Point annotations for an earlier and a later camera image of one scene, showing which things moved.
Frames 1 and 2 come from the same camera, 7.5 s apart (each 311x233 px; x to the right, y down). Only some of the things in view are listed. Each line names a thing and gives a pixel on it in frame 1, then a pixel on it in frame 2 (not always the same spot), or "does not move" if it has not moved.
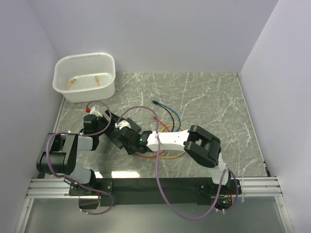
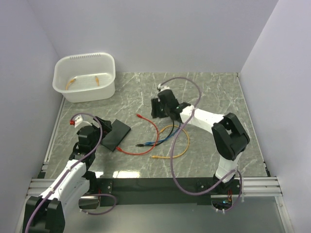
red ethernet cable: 154,118 → 120,149
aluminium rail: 58,188 does not move
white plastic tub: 84,76 does not move
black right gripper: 130,151 → 155,105
